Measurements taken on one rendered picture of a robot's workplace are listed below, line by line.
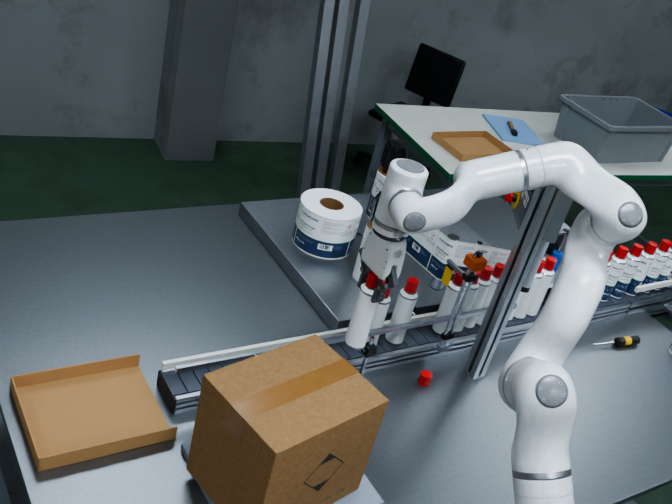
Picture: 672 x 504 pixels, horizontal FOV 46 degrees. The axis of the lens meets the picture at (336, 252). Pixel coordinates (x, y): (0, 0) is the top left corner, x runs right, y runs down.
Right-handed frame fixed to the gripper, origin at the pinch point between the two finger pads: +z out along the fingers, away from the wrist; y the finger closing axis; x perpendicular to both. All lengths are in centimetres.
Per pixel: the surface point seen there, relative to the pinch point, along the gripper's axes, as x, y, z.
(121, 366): 46, 27, 37
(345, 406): 20.0, -25.1, 8.4
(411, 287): -25.6, 13.2, 13.2
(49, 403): 65, 20, 38
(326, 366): 17.7, -13.3, 8.4
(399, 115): -143, 175, 40
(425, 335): -38, 14, 32
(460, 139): -160, 147, 40
